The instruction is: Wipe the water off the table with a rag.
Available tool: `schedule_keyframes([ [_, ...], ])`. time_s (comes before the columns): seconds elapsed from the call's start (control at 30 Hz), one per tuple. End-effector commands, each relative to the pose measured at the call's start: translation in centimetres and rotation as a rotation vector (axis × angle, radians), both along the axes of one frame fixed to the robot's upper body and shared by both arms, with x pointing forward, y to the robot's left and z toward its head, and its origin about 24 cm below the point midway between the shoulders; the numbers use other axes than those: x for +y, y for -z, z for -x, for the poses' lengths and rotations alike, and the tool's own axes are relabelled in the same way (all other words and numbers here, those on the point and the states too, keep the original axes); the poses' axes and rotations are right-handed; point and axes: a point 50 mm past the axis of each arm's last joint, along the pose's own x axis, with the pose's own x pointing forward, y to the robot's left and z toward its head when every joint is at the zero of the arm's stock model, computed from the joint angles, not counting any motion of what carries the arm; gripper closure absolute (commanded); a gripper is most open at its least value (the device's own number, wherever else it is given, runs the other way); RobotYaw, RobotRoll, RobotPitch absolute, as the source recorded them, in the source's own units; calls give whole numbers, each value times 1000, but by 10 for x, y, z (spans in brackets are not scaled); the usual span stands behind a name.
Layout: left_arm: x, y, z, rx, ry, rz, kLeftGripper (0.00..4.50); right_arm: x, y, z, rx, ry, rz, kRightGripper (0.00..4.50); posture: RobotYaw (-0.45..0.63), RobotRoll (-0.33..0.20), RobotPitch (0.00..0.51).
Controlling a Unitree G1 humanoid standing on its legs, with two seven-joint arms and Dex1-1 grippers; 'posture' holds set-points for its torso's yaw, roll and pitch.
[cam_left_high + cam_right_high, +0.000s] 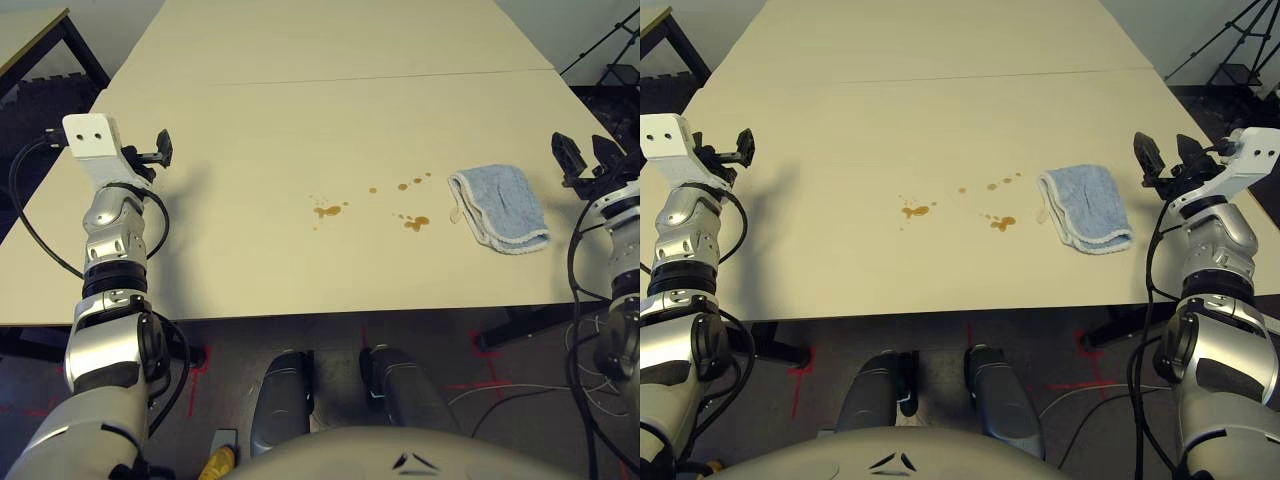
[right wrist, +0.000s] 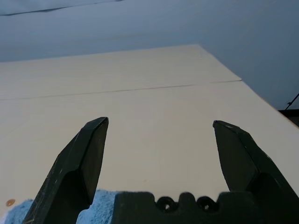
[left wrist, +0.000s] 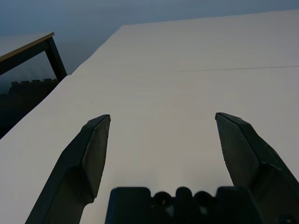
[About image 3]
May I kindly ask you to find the side table with black frame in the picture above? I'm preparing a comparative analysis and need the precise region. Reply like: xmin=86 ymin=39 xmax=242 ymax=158
xmin=0 ymin=32 xmax=68 ymax=81

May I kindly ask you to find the black foam floor mat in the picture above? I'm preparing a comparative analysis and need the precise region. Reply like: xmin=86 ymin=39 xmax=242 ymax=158
xmin=0 ymin=78 xmax=59 ymax=139

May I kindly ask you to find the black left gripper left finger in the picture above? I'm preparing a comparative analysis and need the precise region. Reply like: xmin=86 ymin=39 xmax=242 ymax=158
xmin=24 ymin=114 xmax=111 ymax=224

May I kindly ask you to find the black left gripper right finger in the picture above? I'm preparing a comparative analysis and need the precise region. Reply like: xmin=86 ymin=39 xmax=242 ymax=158
xmin=215 ymin=112 xmax=299 ymax=224

